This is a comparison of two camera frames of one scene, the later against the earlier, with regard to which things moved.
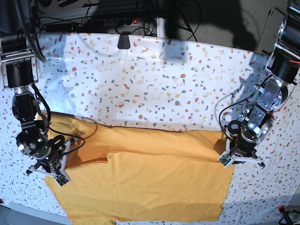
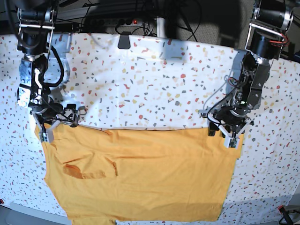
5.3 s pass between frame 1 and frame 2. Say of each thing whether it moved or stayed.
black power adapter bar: stayed
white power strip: stayed
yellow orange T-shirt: stayed
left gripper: moved
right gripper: moved
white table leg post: stayed
